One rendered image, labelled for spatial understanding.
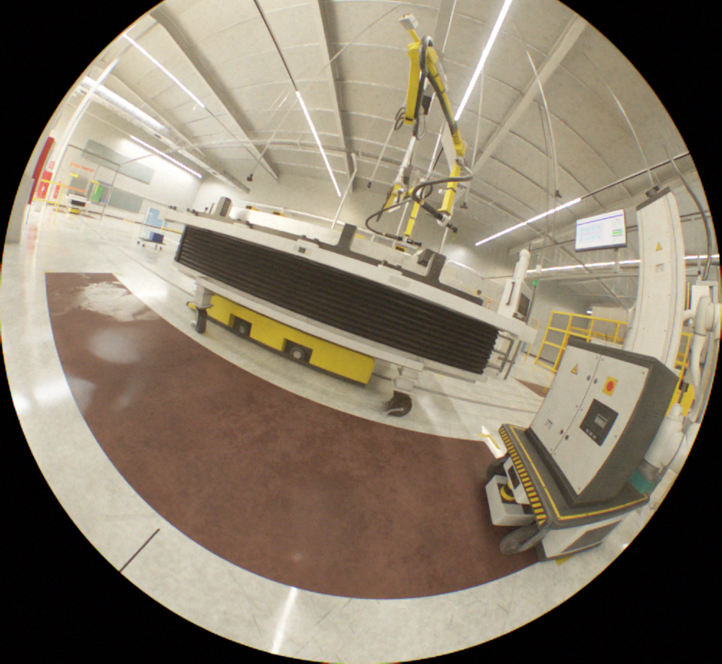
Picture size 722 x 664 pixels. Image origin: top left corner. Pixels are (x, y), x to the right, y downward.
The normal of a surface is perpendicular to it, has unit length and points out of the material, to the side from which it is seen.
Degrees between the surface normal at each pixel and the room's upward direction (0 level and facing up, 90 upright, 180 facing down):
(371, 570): 0
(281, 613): 0
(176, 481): 0
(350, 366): 90
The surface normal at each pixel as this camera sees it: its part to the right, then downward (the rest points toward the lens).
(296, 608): 0.32, -0.94
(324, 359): -0.07, 0.06
